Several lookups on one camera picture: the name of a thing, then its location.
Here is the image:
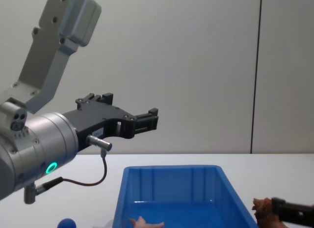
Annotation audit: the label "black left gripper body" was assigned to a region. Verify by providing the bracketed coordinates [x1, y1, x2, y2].
[62, 104, 135, 154]

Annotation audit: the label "brown fuzzy toy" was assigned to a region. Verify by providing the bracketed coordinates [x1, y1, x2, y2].
[252, 198, 283, 228]

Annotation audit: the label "blue plastic bin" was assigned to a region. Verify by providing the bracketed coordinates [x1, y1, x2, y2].
[112, 165, 260, 228]

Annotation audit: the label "small blue ball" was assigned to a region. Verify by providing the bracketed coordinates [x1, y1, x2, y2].
[57, 218, 77, 228]

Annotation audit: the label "thin dark cable silver plugs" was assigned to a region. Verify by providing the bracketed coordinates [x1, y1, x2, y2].
[24, 134, 113, 204]

